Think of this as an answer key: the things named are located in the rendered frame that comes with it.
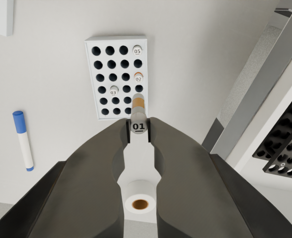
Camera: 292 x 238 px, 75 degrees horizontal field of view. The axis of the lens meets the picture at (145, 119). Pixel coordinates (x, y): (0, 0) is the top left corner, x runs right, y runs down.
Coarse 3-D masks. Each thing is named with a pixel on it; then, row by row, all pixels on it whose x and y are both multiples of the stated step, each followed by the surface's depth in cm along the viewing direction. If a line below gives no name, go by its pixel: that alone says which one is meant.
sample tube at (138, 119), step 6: (138, 96) 16; (132, 102) 15; (138, 102) 15; (144, 102) 15; (132, 108) 14; (138, 108) 14; (144, 108) 14; (132, 114) 13; (138, 114) 13; (144, 114) 13; (132, 120) 12; (138, 120) 12; (144, 120) 12; (132, 126) 12; (138, 126) 12; (144, 126) 12; (138, 132) 13; (144, 132) 13
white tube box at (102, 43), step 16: (96, 48) 29; (112, 48) 29; (128, 48) 26; (144, 48) 26; (96, 64) 29; (112, 64) 30; (128, 64) 29; (144, 64) 28; (96, 80) 28; (112, 80) 29; (128, 80) 29; (144, 80) 29; (96, 96) 30; (112, 96) 30; (128, 96) 30; (144, 96) 30; (112, 112) 31; (128, 112) 32
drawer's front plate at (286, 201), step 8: (264, 192) 34; (272, 192) 35; (280, 192) 36; (288, 192) 36; (272, 200) 33; (280, 200) 34; (288, 200) 34; (280, 208) 32; (288, 208) 32; (288, 216) 31
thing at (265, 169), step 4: (268, 164) 24; (272, 164) 24; (276, 164) 24; (280, 164) 24; (264, 168) 25; (268, 168) 24; (272, 168) 25; (276, 168) 25; (284, 168) 25; (288, 168) 24; (268, 172) 25; (272, 172) 25; (276, 172) 25; (280, 172) 25; (284, 172) 25; (288, 172) 26; (284, 176) 25; (288, 176) 25
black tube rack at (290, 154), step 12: (288, 108) 23; (288, 120) 25; (276, 132) 26; (288, 132) 26; (264, 144) 27; (276, 144) 27; (288, 144) 22; (252, 156) 27; (264, 156) 27; (276, 156) 24; (288, 156) 23
